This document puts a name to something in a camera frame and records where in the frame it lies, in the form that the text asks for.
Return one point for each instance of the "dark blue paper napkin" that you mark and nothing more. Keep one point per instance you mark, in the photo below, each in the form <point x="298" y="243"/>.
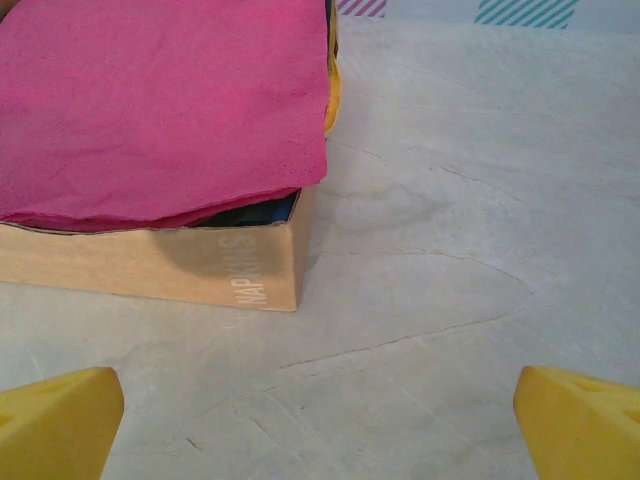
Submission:
<point x="282" y="210"/>

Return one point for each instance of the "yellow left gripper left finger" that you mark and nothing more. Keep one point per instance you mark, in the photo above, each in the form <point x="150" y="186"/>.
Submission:
<point x="55" y="430"/>

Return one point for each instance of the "cardboard napkin box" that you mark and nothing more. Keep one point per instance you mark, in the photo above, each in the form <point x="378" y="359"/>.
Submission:
<point x="150" y="270"/>

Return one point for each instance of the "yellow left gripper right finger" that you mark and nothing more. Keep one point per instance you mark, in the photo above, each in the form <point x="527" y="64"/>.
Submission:
<point x="585" y="435"/>

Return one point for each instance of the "yellow paper napkin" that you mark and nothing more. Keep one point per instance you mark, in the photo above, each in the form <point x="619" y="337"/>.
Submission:
<point x="334" y="100"/>

